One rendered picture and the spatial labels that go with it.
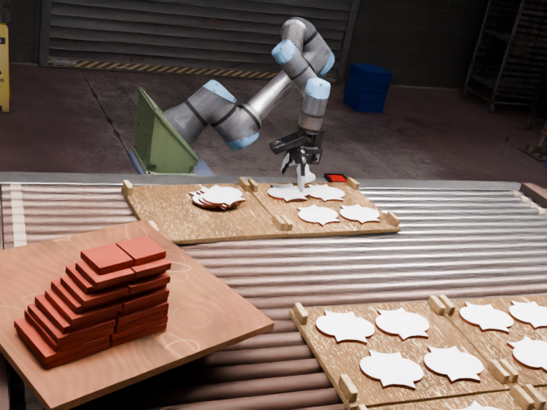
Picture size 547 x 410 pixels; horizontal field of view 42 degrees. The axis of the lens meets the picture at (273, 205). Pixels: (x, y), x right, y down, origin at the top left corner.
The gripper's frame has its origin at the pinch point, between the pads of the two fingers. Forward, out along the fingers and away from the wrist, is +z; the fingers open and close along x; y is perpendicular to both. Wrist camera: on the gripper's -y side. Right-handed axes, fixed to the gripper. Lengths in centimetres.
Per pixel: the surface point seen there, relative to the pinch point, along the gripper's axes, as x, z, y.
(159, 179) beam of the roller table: 17.5, 7.6, -38.6
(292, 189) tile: 0.7, 2.6, 2.1
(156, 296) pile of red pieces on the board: -80, -12, -69
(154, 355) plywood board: -87, -3, -70
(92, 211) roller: -4, 8, -64
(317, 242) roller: -28.3, 6.3, -2.1
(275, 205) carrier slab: -7.5, 4.4, -7.5
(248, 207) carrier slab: -8.1, 4.8, -17.1
